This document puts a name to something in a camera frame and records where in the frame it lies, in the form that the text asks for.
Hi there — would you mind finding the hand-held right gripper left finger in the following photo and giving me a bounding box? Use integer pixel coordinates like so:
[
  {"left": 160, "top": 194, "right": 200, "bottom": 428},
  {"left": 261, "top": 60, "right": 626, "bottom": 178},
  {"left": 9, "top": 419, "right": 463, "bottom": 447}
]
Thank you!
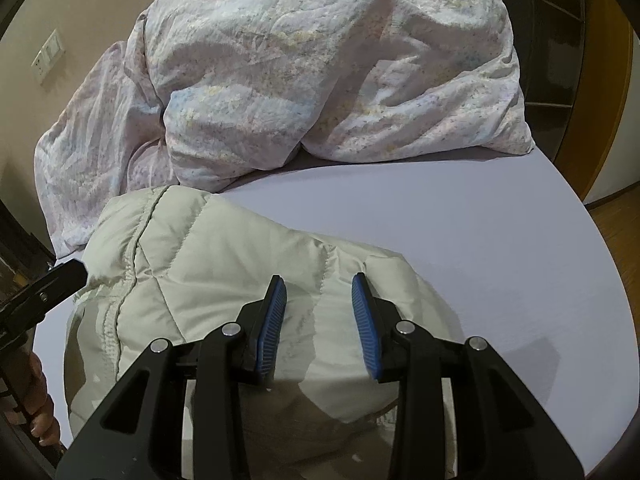
[{"left": 55, "top": 275, "right": 288, "bottom": 480}]

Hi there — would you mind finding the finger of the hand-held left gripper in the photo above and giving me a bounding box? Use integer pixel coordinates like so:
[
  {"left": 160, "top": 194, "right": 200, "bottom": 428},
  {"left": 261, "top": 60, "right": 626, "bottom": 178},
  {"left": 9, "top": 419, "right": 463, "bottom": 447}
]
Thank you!
[{"left": 22, "top": 260, "right": 89, "bottom": 312}]

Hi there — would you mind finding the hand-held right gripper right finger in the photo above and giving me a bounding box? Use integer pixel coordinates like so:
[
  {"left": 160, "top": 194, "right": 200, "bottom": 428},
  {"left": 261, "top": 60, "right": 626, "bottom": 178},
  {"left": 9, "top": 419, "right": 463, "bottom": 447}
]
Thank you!
[{"left": 351, "top": 272, "right": 586, "bottom": 480}]

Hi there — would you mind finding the light beige puffer jacket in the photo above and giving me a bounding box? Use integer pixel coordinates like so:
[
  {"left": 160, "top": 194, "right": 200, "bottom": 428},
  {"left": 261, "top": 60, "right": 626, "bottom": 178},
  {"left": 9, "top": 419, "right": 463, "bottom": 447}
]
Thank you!
[{"left": 62, "top": 185, "right": 468, "bottom": 480}]

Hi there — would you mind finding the person's left hand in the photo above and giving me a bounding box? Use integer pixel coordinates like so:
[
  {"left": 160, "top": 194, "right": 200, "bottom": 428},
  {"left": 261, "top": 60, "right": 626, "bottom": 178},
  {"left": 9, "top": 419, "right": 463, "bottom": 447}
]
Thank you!
[{"left": 4, "top": 352, "right": 62, "bottom": 448}]

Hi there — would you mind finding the bed with lavender sheet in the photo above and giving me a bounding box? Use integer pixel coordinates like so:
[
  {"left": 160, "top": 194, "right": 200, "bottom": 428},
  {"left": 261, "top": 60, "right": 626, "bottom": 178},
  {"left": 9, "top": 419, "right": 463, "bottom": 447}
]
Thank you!
[{"left": 32, "top": 144, "right": 634, "bottom": 480}]

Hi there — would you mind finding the floral pink quilt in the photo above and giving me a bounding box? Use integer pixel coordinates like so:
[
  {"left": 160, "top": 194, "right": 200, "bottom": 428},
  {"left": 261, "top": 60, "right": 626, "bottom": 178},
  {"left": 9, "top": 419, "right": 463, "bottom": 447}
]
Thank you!
[{"left": 34, "top": 0, "right": 534, "bottom": 257}]

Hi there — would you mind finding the dark wooden headboard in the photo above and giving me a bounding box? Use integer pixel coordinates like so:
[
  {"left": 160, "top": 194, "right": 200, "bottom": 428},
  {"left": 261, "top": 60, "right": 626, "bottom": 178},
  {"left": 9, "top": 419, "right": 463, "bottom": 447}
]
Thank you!
[{"left": 519, "top": 0, "right": 587, "bottom": 163}]

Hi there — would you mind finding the white wall switch plate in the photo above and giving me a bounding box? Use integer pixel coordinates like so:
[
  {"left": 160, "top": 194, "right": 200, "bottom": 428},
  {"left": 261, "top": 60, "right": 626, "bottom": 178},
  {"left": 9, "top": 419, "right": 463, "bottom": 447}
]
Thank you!
[{"left": 31, "top": 29, "right": 66, "bottom": 84}]

